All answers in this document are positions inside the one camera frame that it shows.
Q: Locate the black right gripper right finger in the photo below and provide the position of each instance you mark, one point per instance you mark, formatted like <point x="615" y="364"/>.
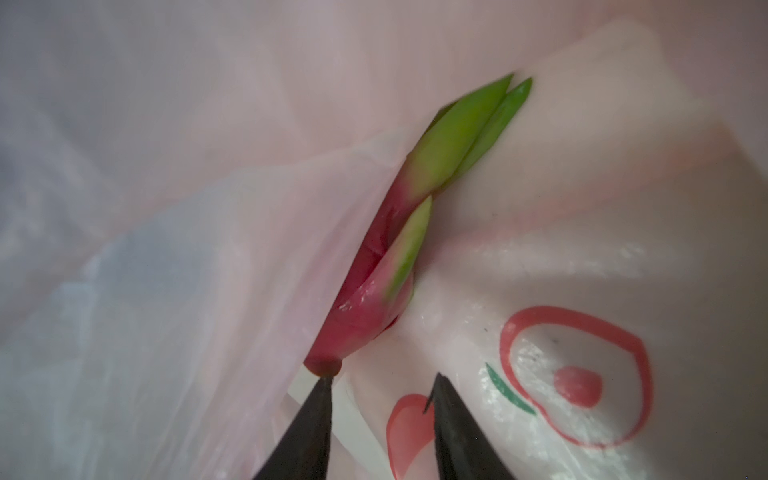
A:
<point x="462" y="450"/>

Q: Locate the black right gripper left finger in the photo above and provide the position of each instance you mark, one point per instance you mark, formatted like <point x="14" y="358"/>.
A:
<point x="304" y="450"/>

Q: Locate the pink plastic fruit bag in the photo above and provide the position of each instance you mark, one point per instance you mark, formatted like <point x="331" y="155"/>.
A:
<point x="184" y="185"/>

